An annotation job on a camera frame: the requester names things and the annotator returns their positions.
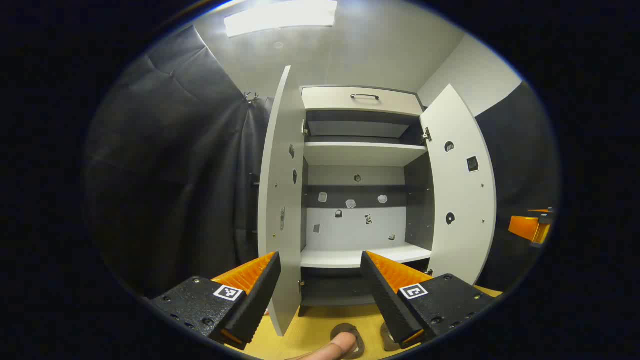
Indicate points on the brown fuzzy shoe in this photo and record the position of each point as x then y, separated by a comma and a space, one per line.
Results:
350, 329
387, 340

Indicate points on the ceiling light panel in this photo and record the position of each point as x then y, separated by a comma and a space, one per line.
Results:
280, 17

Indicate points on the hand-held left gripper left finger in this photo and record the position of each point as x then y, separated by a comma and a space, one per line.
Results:
250, 310

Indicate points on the metal backdrop clip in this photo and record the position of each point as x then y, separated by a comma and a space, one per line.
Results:
251, 96

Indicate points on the beige cabinet door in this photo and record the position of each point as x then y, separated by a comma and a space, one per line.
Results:
465, 200
280, 190

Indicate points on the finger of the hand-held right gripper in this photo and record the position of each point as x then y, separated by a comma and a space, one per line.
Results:
525, 227

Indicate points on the black backdrop cloth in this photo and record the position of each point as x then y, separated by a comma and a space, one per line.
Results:
175, 175

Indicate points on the beige grey shoe cabinet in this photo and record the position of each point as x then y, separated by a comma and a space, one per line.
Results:
417, 200

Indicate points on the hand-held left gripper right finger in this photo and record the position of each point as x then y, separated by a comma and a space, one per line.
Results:
390, 310

